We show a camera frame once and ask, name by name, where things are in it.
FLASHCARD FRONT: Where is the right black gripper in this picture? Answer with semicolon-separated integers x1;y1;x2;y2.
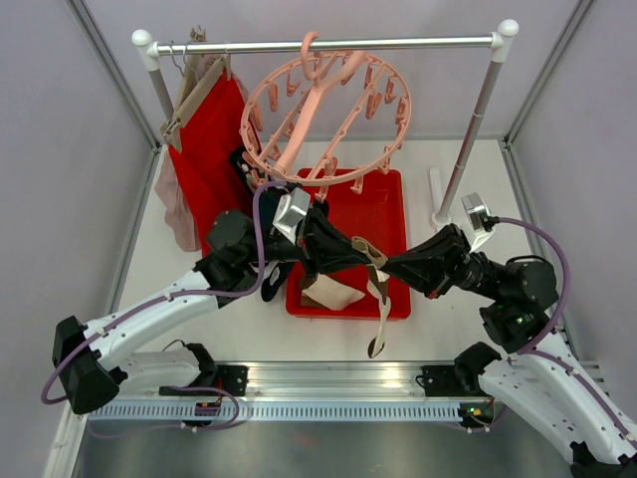
376;221;505;302

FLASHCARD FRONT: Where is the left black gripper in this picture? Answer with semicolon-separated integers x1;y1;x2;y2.
242;203;376;281

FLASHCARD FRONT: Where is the brown beige striped sock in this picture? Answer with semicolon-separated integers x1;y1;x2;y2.
351;236;391;359

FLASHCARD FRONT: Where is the teal christmas sock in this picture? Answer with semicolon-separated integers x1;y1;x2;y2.
241;163;286;230

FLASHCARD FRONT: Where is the black sports sock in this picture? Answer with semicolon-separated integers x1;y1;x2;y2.
260;262;294;303
229;147;258;194

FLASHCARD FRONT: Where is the pink round clip hanger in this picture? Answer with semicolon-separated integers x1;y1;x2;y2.
239;32;412;201

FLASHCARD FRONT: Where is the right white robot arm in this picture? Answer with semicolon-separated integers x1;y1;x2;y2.
382;217;636;477

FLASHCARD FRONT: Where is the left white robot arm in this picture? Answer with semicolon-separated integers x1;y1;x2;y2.
41;206;370;414

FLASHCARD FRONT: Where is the beige clip hanger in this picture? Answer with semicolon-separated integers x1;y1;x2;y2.
160;53;232;152

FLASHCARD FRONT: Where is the red plastic tray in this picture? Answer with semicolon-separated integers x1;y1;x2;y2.
286;169;407;321

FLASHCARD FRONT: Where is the pink hanging garment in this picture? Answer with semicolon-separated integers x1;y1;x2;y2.
154;55;252;255

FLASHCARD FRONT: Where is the red hanging cloth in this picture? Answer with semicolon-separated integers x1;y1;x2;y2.
155;77;252;255

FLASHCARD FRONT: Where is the metal clothes rack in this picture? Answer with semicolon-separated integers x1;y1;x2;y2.
131;19;520;228

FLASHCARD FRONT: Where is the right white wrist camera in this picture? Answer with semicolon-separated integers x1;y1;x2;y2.
461;192;495;252

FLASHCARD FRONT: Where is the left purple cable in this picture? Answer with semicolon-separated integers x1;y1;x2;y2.
39;179;300;403

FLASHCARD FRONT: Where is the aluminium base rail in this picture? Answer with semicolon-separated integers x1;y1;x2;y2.
118;361;606;399

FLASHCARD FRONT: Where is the aluminium frame post right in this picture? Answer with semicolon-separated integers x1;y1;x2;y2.
501;0;601;149

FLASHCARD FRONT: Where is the aluminium frame post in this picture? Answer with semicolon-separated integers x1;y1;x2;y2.
65;0;159;151
501;0;601;149

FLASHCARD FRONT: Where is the white slotted cable duct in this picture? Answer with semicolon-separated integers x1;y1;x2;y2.
90;400;461;422

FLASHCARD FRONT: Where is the aluminium frame post left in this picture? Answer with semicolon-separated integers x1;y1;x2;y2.
65;0;159;151

